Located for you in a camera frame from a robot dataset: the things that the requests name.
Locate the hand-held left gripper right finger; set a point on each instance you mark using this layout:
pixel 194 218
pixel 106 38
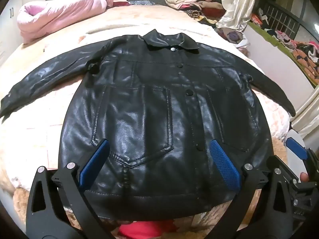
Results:
pixel 224 164

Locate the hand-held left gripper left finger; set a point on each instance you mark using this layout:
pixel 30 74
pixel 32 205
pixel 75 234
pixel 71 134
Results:
pixel 96 163

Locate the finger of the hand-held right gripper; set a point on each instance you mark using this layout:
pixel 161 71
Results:
pixel 295 148

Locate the black leather jacket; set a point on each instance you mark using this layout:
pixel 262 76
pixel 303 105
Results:
pixel 149 104

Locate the heap of colourful clothes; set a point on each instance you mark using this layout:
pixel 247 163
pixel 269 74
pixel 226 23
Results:
pixel 301 49

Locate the plastic bag of clothes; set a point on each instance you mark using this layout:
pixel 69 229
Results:
pixel 233 37

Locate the pile of folded clothes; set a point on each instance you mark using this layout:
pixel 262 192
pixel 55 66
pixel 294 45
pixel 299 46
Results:
pixel 189 0

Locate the person's right hand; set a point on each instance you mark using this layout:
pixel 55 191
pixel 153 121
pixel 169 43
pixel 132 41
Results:
pixel 304 176

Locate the white orange printed blanket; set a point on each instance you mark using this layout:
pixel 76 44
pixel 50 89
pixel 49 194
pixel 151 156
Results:
pixel 37 142

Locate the red cloth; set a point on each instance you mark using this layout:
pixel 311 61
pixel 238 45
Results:
pixel 144 229

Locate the green ledge cover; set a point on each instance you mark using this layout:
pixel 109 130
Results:
pixel 264 36

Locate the black window grille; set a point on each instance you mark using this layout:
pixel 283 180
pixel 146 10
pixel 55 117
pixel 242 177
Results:
pixel 289 15

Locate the beige bed sheet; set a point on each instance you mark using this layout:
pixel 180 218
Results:
pixel 129 15

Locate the pink quilt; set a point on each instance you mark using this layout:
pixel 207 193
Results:
pixel 62 12

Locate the white wardrobe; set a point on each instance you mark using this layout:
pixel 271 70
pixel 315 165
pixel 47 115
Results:
pixel 7 25

